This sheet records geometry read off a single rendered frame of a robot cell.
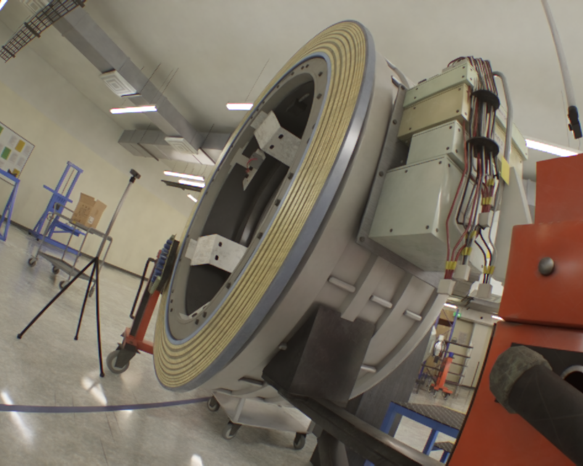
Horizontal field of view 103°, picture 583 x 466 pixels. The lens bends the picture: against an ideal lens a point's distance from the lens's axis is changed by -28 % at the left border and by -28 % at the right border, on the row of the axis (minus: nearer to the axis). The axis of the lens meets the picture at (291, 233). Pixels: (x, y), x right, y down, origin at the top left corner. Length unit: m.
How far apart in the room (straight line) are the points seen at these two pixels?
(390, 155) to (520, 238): 0.48
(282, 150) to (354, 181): 1.02
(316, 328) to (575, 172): 0.52
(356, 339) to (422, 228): 0.31
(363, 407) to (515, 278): 1.60
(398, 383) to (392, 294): 1.15
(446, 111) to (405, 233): 0.25
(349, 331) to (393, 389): 1.17
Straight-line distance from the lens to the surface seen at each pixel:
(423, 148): 0.60
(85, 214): 4.50
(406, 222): 0.53
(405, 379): 1.86
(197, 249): 1.62
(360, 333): 0.71
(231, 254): 1.59
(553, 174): 0.28
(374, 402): 1.79
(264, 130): 1.60
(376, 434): 0.57
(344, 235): 0.60
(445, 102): 0.65
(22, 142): 9.68
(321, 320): 0.65
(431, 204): 0.51
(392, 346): 0.84
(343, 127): 0.60
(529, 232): 0.21
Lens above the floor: 0.80
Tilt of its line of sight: 14 degrees up
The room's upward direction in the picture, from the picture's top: 21 degrees clockwise
